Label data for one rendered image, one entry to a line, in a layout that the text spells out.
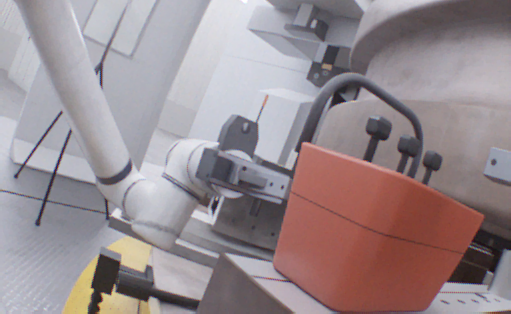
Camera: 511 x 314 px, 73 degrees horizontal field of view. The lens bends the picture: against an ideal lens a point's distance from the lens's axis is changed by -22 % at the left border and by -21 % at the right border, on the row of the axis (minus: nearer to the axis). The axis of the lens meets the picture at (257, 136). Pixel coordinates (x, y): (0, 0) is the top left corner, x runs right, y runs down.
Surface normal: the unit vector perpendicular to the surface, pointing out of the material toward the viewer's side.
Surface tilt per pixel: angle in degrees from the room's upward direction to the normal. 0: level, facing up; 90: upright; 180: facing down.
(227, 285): 90
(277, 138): 90
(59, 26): 92
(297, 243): 97
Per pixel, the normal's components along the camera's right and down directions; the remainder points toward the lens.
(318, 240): -0.83, -0.22
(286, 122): -0.57, -0.25
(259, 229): 0.15, 0.04
